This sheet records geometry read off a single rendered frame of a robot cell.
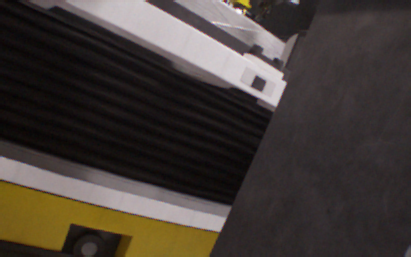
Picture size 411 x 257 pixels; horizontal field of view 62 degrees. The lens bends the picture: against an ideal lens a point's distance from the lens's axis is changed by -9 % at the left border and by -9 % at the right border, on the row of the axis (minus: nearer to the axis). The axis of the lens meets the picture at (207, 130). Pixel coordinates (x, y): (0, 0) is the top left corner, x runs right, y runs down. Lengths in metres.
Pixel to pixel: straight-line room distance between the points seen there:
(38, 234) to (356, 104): 1.11
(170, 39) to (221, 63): 0.13
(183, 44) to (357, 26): 0.41
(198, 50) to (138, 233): 0.82
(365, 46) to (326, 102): 0.07
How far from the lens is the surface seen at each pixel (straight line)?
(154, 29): 0.72
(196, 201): 1.23
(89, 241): 1.42
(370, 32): 0.41
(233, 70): 0.81
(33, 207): 1.25
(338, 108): 0.38
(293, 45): 1.06
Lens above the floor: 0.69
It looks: 2 degrees down
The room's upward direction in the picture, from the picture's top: 24 degrees clockwise
